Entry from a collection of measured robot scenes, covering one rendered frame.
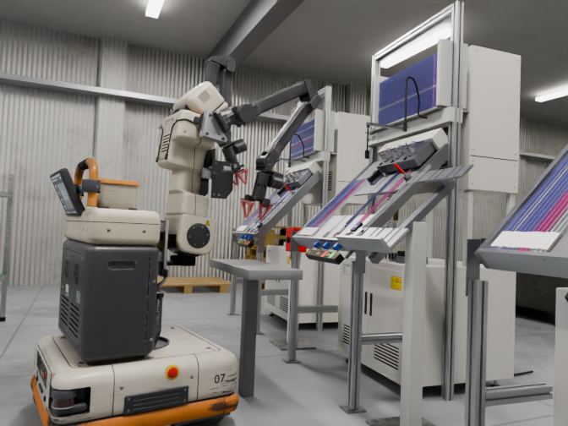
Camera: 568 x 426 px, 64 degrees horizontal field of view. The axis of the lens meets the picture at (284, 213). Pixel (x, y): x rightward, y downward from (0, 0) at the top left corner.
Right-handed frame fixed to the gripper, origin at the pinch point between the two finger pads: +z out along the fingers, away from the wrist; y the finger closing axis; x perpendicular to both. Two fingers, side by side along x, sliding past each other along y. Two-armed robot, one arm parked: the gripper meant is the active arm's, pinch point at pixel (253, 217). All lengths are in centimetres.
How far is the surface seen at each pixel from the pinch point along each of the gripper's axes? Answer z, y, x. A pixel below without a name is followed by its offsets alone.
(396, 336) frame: 38, -49, 56
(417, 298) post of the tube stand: 15, -25, 69
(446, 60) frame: -93, -63, 42
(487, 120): -72, -88, 60
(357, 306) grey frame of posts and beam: 27, -30, 43
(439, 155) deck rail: -48, -66, 49
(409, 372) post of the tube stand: 43, -25, 73
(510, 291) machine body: 9, -108, 84
